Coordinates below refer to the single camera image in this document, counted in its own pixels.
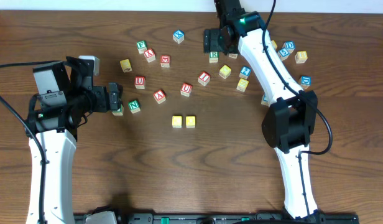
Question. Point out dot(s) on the yellow O wooden block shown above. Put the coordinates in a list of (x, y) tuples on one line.
[(190, 121)]

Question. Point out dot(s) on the blue X wooden block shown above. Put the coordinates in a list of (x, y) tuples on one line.
[(178, 36)]

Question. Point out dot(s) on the green N wooden block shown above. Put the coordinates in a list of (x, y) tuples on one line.
[(134, 106)]

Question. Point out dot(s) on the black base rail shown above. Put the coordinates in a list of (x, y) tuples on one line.
[(111, 215)]

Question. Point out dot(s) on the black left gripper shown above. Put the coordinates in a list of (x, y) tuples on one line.
[(114, 96)]

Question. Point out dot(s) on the blue 2 wooden block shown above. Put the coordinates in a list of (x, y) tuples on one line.
[(245, 72)]

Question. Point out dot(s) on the red E wooden block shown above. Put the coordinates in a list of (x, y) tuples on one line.
[(165, 61)]

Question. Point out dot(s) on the blue d block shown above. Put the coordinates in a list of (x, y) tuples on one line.
[(289, 46), (305, 82)]

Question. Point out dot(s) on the green B wooden block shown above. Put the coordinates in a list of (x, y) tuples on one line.
[(232, 56)]

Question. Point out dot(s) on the yellow block far left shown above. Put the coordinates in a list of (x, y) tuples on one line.
[(125, 65)]

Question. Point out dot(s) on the red U block left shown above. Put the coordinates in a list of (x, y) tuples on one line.
[(139, 83)]

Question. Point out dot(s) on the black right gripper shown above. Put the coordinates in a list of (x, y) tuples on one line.
[(208, 40)]

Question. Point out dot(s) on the red I block near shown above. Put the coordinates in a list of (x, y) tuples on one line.
[(204, 78)]

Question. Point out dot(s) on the yellow block lower middle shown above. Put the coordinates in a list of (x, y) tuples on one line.
[(242, 85)]

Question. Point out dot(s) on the green R wooden block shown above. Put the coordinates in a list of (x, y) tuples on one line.
[(213, 57)]

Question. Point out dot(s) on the red X wooden block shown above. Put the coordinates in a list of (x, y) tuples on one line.
[(149, 55)]

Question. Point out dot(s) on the red u block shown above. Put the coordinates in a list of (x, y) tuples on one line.
[(139, 83), (186, 89)]

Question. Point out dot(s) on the blue D block far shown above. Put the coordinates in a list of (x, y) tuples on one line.
[(289, 46)]

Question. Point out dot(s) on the blue D block near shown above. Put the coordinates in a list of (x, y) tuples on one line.
[(305, 82)]

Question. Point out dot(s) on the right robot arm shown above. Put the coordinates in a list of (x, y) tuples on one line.
[(289, 122)]

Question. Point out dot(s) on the yellow block far right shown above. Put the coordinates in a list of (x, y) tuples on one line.
[(274, 45)]

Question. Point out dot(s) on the blue 5 wooden block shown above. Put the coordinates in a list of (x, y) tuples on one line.
[(283, 54)]

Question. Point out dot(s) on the yellow 8 wooden block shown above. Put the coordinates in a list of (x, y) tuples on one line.
[(301, 57)]

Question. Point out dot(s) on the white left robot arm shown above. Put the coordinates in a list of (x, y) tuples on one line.
[(51, 185)]

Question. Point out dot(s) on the green-sided block under gripper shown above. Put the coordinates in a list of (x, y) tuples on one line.
[(119, 112)]

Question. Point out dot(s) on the red U block middle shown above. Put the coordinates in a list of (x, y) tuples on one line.
[(186, 89)]

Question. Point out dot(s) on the red A wooden block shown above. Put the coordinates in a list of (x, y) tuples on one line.
[(159, 96)]

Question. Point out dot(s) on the green F wooden block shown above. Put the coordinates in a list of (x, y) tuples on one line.
[(141, 46)]

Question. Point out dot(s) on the yellow C wooden block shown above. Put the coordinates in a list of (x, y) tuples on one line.
[(176, 121)]

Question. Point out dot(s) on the blue P wooden block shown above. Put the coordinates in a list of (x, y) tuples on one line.
[(264, 100)]

